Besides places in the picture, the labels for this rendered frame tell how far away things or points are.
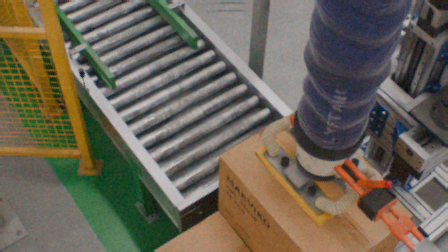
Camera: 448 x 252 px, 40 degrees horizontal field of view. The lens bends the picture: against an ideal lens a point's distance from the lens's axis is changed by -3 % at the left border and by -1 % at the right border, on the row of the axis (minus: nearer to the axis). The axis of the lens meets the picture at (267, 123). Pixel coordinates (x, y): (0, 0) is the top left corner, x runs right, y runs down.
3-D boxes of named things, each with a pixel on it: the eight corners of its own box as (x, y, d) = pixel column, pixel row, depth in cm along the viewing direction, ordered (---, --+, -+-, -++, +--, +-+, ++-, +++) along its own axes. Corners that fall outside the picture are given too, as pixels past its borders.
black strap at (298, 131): (277, 121, 194) (279, 113, 191) (333, 89, 204) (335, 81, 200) (325, 171, 184) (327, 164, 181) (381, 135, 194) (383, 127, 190)
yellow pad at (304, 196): (254, 154, 213) (255, 146, 209) (277, 140, 217) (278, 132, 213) (318, 227, 198) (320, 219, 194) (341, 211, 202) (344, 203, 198)
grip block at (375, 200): (354, 204, 192) (358, 194, 188) (377, 188, 196) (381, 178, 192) (372, 224, 189) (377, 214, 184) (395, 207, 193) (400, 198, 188)
